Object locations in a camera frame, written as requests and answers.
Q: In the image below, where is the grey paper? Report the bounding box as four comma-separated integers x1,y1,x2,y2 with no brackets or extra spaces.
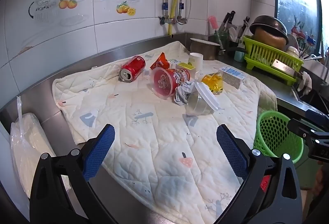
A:
174,81,196,106

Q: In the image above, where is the black handled knife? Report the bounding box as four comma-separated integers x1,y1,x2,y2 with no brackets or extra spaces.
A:
239,17,250,37
220,11,236,32

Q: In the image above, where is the small yellow box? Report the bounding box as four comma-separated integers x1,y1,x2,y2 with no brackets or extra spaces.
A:
168,59,197,72

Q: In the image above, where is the white bowl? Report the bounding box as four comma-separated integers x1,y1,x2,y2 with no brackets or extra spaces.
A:
285,45,300,59

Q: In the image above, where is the orange snack bag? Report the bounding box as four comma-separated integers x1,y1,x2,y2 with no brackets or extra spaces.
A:
150,52,172,70

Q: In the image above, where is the black wok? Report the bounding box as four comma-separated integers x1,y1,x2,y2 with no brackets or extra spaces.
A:
249,15,289,39

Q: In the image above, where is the steel pot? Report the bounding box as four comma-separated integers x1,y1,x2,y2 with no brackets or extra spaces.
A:
190,38,221,60

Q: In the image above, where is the white paper cup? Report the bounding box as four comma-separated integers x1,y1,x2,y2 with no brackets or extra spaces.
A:
188,53,204,72

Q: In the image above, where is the green dish rack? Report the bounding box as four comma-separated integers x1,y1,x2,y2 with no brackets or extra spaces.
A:
241,35,304,86

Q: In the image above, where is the teal cup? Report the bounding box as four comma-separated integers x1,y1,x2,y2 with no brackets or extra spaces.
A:
233,51,246,63

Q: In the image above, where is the green utensil jar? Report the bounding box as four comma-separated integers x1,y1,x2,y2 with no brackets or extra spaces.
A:
213,30,230,48

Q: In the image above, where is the red soda can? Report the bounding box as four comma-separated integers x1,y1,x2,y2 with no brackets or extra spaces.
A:
119,55,146,83

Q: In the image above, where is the red instant noodle cup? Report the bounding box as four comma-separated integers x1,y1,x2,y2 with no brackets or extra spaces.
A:
150,67,191,98

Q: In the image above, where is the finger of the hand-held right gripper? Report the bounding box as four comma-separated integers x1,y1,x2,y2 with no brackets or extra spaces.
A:
305,109,329,123
287,118,325,138

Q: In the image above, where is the pink brush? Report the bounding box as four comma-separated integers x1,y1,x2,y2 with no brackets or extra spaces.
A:
208,16,219,32

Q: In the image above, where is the thin white hose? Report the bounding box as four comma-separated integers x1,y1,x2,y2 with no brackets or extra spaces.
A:
184,0,192,22

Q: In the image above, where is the yellow snack wrapper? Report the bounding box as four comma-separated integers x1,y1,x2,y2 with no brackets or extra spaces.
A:
201,72,224,95

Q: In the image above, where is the white quilted printed blanket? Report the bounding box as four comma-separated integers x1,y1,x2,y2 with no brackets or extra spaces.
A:
51,41,278,224

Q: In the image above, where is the clear plastic container white lid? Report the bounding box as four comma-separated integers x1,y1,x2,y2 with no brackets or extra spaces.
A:
185,81,221,116

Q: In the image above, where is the steel cleaver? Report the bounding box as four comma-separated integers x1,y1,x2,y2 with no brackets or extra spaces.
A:
272,59,296,77

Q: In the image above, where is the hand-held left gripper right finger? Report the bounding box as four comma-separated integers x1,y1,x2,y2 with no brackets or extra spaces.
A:
216,124,304,224

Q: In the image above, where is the clear plastic bag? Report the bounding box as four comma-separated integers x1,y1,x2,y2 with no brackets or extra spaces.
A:
10,96,72,199

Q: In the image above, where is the green plastic basket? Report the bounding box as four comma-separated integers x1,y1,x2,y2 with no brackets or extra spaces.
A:
253,110,304,164

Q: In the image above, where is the brown clay pot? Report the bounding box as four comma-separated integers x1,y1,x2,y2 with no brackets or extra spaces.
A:
253,26,288,51

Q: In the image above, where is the white rag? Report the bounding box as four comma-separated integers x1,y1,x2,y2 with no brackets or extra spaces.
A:
298,72,313,96

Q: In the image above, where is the blue and white carton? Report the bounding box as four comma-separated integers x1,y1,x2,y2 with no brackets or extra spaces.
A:
218,66,245,89

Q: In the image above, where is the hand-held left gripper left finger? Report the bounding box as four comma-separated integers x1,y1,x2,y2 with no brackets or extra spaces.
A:
29,124,116,224

